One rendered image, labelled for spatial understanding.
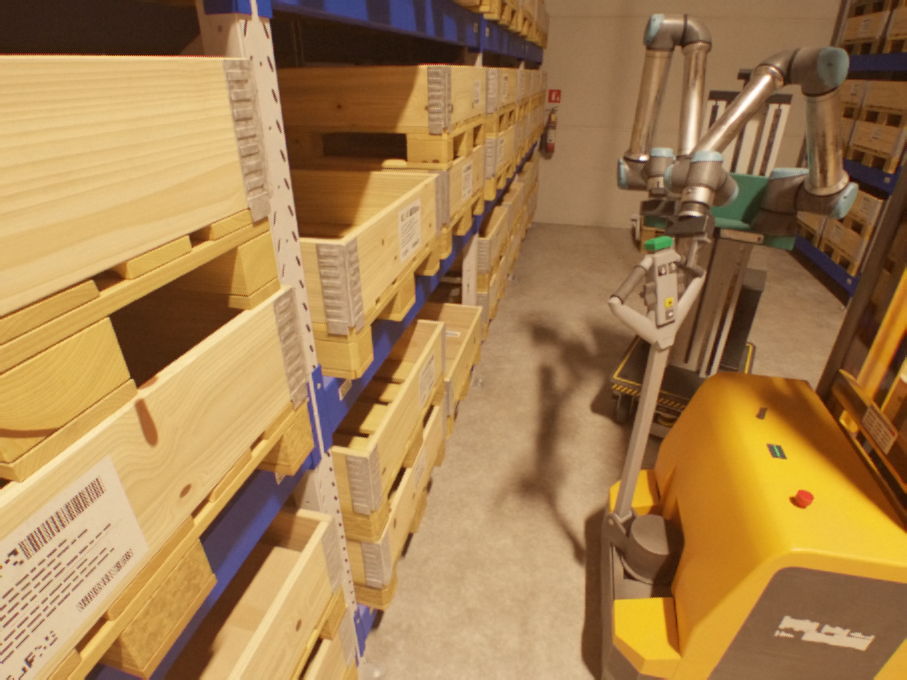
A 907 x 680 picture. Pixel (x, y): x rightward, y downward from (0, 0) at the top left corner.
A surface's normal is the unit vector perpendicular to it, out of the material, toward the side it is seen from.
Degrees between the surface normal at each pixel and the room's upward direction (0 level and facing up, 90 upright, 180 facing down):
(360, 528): 90
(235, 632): 0
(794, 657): 90
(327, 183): 90
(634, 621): 22
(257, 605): 0
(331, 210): 90
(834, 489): 0
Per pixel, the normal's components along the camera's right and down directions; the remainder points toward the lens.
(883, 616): -0.23, 0.47
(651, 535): 0.00, -0.88
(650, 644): -0.36, -0.86
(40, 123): 0.97, 0.11
